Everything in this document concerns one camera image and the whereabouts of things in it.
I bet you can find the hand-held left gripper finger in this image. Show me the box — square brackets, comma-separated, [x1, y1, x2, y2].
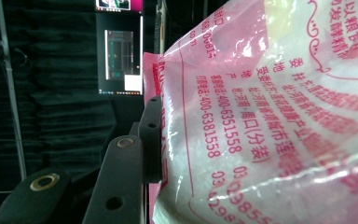
[137, 95, 163, 184]

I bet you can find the pink printed plastic bag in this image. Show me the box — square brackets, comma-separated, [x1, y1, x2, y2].
[142, 0, 358, 224]

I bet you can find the tall computer monitor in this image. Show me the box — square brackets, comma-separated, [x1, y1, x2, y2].
[95, 12, 145, 96]

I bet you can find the monitor with pink screen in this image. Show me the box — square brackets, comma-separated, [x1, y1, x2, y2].
[94, 0, 145, 13]

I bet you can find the grey metal pole stand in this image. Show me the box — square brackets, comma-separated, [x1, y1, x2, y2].
[0, 0, 28, 182]

